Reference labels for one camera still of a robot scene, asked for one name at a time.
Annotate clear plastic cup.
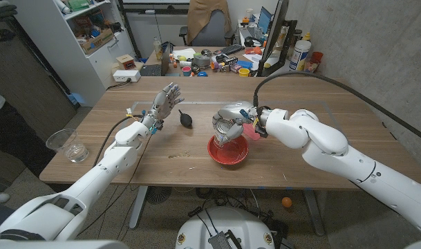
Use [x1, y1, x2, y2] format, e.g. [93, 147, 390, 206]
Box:
[45, 128, 89, 163]

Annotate red bowl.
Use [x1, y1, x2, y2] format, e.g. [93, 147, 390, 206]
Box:
[207, 133, 250, 166]

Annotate black white glove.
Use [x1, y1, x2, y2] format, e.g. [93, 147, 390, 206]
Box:
[0, 1, 18, 25]

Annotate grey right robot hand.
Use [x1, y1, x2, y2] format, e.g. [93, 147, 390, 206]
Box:
[212, 100, 263, 147]

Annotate person in grey shirt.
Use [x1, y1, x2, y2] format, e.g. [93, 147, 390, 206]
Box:
[0, 82, 55, 181]

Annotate dark laptop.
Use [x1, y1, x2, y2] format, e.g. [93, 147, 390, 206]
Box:
[140, 43, 171, 77]

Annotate red white soup can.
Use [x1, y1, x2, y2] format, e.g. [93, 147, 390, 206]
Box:
[213, 119, 236, 149]

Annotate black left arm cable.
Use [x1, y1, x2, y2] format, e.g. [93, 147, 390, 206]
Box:
[92, 116, 142, 167]

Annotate white shelf unit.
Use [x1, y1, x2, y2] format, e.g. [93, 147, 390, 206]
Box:
[9, 0, 137, 107]

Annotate small cardboard box red print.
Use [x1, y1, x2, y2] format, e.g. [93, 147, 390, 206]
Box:
[115, 54, 136, 71]

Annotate pink plastic tray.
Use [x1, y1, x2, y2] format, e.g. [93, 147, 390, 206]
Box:
[242, 122, 262, 142]

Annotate blue box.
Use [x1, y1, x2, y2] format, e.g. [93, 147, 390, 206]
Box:
[257, 6, 272, 35]

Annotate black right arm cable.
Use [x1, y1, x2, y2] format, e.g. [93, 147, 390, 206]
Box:
[253, 71, 421, 145]

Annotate white power box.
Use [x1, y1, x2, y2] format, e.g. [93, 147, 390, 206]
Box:
[112, 69, 142, 83]

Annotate black box on torso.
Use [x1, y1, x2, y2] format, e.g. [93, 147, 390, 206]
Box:
[207, 231, 234, 249]

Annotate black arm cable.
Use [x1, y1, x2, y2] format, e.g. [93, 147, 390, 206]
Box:
[92, 116, 142, 167]
[253, 71, 421, 145]

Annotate grey table leg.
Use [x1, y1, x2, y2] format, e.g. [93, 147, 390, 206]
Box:
[302, 189, 326, 237]
[129, 185, 149, 230]

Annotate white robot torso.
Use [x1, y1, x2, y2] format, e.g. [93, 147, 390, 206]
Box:
[175, 206, 276, 249]

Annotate round black floor fan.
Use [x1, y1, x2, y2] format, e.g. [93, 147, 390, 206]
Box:
[146, 186, 173, 205]

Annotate white canister blue label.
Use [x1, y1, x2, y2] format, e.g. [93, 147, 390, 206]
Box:
[288, 39, 312, 73]

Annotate black rubber air blower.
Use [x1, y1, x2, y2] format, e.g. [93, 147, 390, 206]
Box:
[178, 109, 194, 129]

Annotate grey tape roll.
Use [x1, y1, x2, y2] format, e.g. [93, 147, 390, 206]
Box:
[191, 54, 212, 68]

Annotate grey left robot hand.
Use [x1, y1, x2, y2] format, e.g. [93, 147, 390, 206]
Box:
[140, 82, 185, 131]

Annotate black keyboard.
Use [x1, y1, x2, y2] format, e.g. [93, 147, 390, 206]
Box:
[221, 44, 245, 55]

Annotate clear drink bottle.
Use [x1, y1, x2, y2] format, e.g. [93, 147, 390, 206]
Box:
[152, 36, 164, 61]

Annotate wooden back desk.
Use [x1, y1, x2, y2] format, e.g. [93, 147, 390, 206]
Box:
[144, 46, 325, 77]

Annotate black headphones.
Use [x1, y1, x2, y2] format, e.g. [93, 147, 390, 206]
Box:
[243, 36, 263, 48]

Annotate grey office chair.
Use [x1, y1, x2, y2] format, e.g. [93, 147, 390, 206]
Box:
[178, 9, 236, 47]

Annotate black computer monitor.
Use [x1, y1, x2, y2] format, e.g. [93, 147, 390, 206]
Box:
[256, 0, 298, 77]

